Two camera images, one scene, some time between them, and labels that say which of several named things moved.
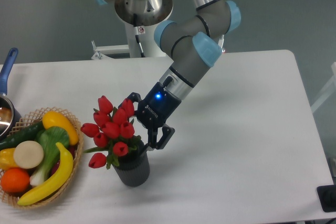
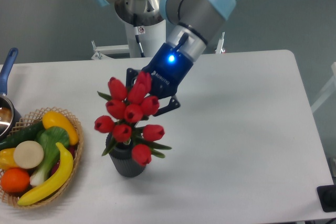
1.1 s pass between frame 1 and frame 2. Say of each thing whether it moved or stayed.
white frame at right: stayed
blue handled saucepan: stayed
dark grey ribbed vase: moved
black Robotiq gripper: moved
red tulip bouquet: moved
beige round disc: stayed
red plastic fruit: stayed
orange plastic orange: stayed
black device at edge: stayed
